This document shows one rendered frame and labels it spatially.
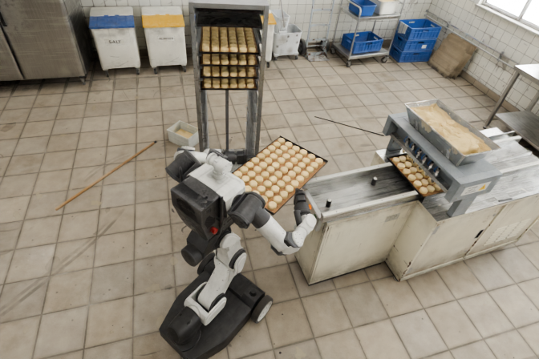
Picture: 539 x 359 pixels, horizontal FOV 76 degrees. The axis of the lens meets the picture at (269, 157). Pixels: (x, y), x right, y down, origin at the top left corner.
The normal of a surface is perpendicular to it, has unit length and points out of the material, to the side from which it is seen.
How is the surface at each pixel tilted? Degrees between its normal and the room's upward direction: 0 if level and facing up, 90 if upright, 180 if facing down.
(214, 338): 0
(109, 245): 0
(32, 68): 89
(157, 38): 91
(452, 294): 0
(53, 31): 90
